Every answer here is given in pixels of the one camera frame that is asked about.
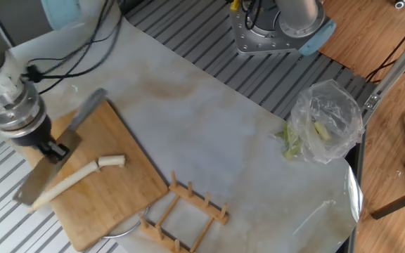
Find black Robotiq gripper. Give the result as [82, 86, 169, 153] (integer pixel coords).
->
[11, 117, 71, 165]

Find steel cleaver knife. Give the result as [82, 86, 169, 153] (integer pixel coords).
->
[12, 87, 108, 207]

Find white scallion stalk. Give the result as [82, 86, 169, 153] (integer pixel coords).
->
[27, 160, 101, 214]

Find short cut scallion piece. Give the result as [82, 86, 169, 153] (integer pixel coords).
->
[98, 155, 127, 168]

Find wooden cutting board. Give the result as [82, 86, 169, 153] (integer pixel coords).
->
[18, 100, 169, 252]

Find wooden peg rack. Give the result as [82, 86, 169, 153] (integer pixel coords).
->
[138, 171, 230, 253]

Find marble pattern table sheet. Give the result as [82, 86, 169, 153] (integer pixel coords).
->
[0, 0, 365, 253]

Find green vegetable scraps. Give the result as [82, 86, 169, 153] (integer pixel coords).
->
[276, 122, 302, 161]

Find pale green vegetable chunk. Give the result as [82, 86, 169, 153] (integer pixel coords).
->
[313, 121, 332, 142]

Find clear plastic bag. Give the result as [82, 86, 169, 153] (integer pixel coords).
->
[288, 79, 365, 165]

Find dark brown wooden bar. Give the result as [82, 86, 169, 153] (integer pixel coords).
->
[370, 184, 405, 221]

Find round metal wire ring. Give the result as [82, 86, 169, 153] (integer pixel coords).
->
[102, 205, 150, 240]

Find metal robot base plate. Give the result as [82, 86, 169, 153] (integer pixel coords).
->
[229, 0, 304, 56]

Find black floor cables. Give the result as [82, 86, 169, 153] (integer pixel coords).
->
[366, 10, 405, 84]

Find aluminium frame beam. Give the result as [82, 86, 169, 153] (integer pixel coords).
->
[362, 20, 405, 124]

